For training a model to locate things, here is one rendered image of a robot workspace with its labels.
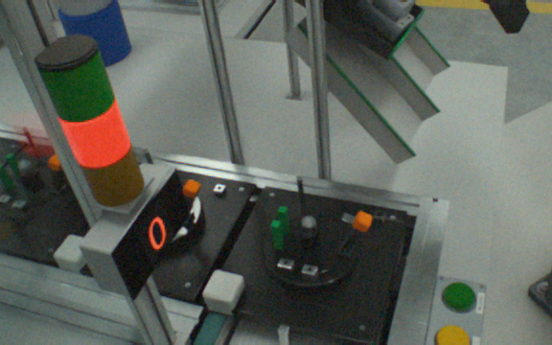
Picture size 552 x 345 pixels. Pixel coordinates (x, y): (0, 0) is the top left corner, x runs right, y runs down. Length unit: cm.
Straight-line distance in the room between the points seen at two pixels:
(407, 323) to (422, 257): 12
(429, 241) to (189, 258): 36
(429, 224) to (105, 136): 56
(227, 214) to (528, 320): 49
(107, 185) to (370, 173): 68
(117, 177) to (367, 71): 57
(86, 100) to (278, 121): 82
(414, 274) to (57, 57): 57
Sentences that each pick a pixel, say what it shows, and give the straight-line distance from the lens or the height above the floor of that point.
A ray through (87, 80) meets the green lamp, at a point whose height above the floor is 140.
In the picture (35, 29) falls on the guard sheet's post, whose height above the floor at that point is 143.
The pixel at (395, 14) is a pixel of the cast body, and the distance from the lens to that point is 84.
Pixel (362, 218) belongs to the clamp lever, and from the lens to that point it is 75.
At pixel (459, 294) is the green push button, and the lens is 81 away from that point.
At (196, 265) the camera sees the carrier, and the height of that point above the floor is 97.
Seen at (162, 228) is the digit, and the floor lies 120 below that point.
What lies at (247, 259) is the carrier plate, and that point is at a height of 97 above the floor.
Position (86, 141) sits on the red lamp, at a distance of 50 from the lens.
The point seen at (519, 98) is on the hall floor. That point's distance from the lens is 288.
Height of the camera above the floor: 163
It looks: 40 degrees down
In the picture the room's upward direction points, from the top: 6 degrees counter-clockwise
